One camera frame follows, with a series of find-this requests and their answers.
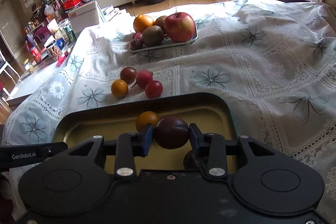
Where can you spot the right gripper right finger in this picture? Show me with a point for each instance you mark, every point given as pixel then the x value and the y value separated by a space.
pixel 210 147

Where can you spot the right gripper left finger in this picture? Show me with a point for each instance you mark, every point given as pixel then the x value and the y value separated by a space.
pixel 131 145

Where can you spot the dark black fruit cluster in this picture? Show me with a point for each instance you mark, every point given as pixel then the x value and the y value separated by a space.
pixel 193 161

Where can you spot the dark purple plum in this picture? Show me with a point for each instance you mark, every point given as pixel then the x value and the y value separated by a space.
pixel 171 132

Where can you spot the small red cherry tomato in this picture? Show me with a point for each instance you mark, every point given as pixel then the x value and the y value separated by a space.
pixel 154 89

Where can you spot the pink red tomato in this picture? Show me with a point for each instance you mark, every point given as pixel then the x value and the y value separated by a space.
pixel 143 78

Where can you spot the dark red tomato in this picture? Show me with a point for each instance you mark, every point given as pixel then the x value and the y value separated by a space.
pixel 128 74

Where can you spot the glass jar with snacks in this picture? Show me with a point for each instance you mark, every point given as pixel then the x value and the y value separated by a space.
pixel 28 66

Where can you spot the dark red plum on plate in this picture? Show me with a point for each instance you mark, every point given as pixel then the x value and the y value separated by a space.
pixel 135 44

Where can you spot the white lace tablecloth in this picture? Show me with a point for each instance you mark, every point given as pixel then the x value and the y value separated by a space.
pixel 273 63

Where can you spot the red tin can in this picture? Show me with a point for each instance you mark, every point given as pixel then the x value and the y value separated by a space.
pixel 35 54

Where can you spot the white fruit plate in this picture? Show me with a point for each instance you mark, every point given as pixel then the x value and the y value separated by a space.
pixel 167 43

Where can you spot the pink plum on plate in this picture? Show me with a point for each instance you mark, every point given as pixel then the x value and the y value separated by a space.
pixel 137 35

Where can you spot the front brown kiwi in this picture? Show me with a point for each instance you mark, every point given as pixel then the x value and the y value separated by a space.
pixel 153 36

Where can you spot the brown kiwi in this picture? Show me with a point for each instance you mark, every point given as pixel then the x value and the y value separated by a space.
pixel 160 21
pixel 153 36

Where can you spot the large red apple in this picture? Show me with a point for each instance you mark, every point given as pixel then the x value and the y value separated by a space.
pixel 180 27

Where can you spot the orange with stem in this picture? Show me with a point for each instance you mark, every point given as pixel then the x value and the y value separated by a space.
pixel 142 22

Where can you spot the back brown kiwi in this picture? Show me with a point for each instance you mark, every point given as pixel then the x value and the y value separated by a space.
pixel 160 21

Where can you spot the white desk calendar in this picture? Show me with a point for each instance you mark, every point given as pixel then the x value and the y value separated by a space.
pixel 85 16

